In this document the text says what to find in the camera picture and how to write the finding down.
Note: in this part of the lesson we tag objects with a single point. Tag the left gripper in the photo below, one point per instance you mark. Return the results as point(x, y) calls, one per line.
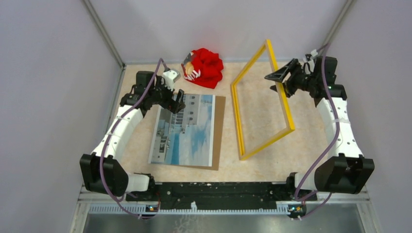
point(173, 106)

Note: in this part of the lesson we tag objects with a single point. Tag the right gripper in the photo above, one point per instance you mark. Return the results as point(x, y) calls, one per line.
point(292, 67)

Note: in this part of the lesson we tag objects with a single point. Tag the building photo print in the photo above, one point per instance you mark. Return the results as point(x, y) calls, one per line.
point(167, 131)

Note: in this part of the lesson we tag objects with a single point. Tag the yellow wooden picture frame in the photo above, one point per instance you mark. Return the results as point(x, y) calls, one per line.
point(266, 47)

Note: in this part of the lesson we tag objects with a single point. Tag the brown cardboard backing board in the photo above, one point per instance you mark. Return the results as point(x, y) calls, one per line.
point(219, 128)

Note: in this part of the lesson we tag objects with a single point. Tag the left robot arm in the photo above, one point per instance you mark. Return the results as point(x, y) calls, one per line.
point(101, 170)

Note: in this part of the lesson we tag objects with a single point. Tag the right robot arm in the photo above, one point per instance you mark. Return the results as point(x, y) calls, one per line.
point(346, 169)

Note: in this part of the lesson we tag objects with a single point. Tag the red crumpled cloth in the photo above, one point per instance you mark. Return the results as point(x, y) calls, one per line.
point(203, 68)

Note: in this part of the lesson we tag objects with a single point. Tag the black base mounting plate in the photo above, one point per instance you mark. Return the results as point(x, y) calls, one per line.
point(216, 195)

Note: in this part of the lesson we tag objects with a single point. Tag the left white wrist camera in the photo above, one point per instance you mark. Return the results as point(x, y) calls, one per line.
point(170, 76)

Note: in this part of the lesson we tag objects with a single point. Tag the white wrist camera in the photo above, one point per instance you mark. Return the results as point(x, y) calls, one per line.
point(310, 56)
point(170, 76)

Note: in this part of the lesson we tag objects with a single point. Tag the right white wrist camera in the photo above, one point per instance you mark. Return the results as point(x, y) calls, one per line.
point(310, 56)

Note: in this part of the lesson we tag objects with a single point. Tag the aluminium front rail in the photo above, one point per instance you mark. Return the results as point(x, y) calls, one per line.
point(327, 211)

